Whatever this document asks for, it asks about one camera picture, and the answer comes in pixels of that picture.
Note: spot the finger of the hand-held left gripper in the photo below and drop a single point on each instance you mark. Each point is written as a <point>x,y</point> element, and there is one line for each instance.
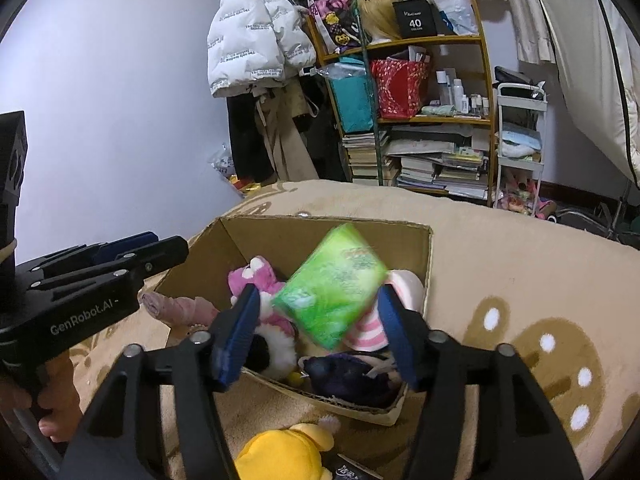
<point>115,250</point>
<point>155,257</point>

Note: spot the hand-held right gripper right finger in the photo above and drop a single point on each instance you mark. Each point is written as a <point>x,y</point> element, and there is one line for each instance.
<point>400,340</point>

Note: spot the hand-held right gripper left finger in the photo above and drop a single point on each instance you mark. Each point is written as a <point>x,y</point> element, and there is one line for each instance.
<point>235,340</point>

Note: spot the pale pink striped plush toy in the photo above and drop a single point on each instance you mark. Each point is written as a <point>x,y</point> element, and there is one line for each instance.
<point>367,335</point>

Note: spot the black and white plush toy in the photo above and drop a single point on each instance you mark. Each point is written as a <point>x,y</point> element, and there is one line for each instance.
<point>272,355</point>

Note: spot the purple plush toy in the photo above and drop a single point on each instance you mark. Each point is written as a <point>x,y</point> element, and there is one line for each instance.
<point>350,380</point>

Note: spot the bright pink plush toy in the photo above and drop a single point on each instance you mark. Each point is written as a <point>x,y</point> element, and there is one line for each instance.
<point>257,277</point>

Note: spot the green tissue pack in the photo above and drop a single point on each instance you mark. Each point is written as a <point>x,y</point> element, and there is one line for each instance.
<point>330,290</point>

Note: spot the cardboard box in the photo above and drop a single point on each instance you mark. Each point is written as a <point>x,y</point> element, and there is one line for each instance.
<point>260,240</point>

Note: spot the dusty pink soft toy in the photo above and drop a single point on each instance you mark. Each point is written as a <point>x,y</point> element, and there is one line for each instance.
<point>175,310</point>

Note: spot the person's left hand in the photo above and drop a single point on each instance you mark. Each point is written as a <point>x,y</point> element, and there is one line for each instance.
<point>62,400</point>

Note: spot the bag of colourful clutter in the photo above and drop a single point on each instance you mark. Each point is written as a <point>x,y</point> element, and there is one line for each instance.
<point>232,170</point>

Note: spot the brown floral blanket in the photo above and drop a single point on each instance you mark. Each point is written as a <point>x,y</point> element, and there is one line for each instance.
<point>500,270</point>

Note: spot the yellow plush toy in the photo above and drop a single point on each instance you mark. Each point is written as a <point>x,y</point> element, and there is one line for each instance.
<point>280,455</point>

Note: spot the black packet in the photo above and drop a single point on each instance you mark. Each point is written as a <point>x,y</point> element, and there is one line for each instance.
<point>355,470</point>

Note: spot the black coat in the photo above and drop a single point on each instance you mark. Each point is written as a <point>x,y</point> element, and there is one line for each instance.
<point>247,140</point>

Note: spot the stack of books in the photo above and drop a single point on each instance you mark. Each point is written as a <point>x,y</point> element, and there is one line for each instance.
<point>425,165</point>

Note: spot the beige coat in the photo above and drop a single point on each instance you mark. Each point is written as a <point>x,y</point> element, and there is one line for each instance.
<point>287,135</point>

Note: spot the pink doll toy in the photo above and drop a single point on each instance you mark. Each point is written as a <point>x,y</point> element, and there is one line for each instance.
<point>520,195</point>

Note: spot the black hanging garment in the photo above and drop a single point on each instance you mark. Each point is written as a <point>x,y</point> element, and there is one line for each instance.
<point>325,145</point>

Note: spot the pale green pouch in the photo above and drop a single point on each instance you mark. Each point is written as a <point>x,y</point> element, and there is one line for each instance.
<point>437,111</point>

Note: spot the white puffer jacket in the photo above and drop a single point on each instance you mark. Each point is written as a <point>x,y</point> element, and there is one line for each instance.
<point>250,35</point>

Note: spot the teal bag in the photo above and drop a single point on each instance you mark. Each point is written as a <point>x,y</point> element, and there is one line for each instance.
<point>350,100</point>

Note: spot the red patterned bag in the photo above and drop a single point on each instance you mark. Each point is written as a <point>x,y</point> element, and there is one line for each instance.
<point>400,90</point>

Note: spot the group of cosmetic bottles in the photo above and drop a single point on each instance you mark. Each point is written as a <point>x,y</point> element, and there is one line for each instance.
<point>462,97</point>

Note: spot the white trolley cart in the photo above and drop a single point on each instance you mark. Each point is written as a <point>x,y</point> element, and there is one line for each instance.
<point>540,110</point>

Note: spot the black bag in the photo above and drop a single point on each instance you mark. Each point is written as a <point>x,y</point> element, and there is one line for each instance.
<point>515,76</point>

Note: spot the colourful printed bag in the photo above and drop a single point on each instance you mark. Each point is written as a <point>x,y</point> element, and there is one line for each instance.
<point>335,20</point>

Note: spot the wooden shelf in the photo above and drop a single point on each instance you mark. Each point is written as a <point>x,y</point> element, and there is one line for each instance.
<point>435,41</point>

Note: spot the black box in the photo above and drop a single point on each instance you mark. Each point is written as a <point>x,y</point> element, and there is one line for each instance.
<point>415,19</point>

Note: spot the blonde wig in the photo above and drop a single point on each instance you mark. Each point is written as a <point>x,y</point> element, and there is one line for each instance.
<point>380,17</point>

